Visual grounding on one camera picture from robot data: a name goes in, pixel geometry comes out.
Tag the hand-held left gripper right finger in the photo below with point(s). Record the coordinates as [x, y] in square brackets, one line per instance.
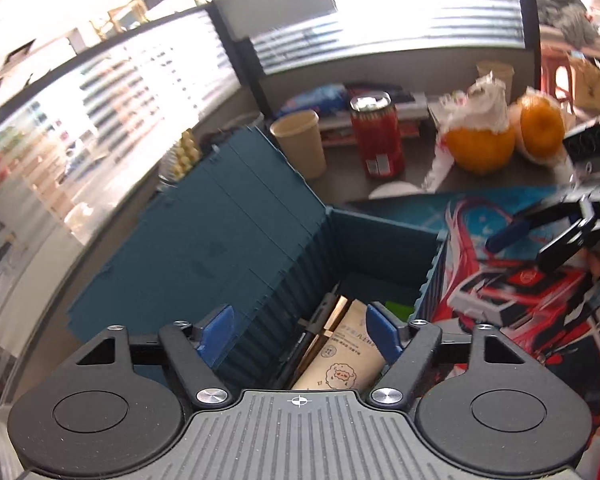
[380, 332]

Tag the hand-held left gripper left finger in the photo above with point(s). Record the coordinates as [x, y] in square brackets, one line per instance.
[219, 332]

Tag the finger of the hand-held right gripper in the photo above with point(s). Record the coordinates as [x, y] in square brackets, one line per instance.
[555, 255]
[505, 237]

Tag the beige sheep print packet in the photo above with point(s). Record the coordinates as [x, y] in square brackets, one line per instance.
[340, 360]

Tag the black pen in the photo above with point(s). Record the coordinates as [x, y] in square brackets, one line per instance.
[305, 345]

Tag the teal container storage box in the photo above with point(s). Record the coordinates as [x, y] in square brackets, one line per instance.
[205, 240]

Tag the green packet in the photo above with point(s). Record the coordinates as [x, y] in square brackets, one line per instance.
[400, 310]

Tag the printed desk mat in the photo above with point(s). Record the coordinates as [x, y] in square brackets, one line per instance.
[530, 320]

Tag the black clip box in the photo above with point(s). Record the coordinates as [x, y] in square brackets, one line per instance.
[590, 142]

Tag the orange fruit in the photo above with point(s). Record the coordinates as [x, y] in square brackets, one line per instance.
[540, 125]
[480, 152]

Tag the beige paper bag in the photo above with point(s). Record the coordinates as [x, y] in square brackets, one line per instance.
[587, 85]

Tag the orange in plastic wrap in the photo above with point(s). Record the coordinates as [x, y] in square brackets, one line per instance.
[485, 110]

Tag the red plastic stool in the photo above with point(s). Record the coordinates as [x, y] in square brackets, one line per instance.
[555, 75]

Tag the stack of books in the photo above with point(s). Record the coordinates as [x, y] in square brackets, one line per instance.
[412, 105]

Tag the red drink can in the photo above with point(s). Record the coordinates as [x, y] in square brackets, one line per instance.
[377, 135]

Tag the beige paper cup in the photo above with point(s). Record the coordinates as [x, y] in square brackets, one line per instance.
[300, 145]
[495, 72]

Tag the yellow pill blister pack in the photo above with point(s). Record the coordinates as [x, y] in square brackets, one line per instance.
[185, 152]

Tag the grey clothes pile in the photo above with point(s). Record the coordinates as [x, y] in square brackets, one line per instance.
[565, 15]

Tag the blue snack packet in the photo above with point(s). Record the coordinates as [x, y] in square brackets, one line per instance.
[320, 99]

